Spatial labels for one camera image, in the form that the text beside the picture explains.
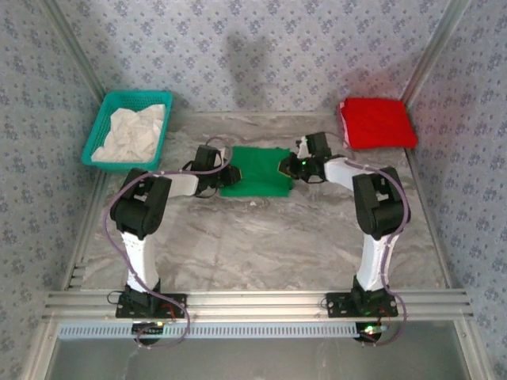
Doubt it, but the green t-shirt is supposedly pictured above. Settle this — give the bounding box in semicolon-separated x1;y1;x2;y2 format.
219;145;296;199

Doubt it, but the pink folded t-shirt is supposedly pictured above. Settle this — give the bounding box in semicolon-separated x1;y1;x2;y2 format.
336;101;353;150

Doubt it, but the red folded t-shirt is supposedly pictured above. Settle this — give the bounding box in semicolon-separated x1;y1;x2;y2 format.
341;97;420;150

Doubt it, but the white crumpled t-shirt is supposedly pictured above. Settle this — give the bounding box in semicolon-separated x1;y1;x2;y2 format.
90;103;167;164

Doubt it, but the teal plastic basket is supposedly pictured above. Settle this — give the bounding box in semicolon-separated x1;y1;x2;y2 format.
81;90;174;174

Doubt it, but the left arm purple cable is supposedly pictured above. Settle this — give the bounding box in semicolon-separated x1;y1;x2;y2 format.
102;136;234;349

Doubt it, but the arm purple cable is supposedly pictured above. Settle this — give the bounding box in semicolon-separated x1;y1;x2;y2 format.
102;136;234;349
328;132;413;348

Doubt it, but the aluminium mounting rail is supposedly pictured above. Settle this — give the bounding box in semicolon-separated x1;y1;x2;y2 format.
41;291;475;320

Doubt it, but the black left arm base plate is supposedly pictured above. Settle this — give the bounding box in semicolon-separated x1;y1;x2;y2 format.
114;291;188;320

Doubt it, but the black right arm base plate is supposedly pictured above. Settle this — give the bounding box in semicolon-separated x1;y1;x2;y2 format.
325;291;399;319

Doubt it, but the aluminium frame post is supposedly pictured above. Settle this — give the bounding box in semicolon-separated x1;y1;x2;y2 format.
39;0;106;96
399;0;472;108

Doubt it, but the grey slotted cable duct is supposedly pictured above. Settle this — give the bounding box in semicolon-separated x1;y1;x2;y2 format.
57;321;360;340

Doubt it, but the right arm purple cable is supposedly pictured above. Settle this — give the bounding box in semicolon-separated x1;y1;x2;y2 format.
328;132;413;348

